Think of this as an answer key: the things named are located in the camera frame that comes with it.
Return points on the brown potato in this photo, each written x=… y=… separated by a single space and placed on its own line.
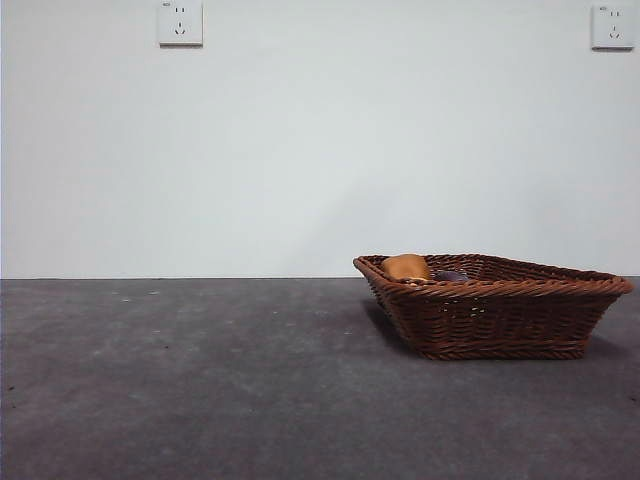
x=407 y=266

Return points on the purple eggplant with green stem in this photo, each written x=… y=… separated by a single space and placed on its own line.
x=450 y=276

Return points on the brown woven wicker basket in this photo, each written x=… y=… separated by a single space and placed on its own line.
x=500 y=320

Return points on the white wall socket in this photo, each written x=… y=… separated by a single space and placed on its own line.
x=181 y=25
x=611 y=27

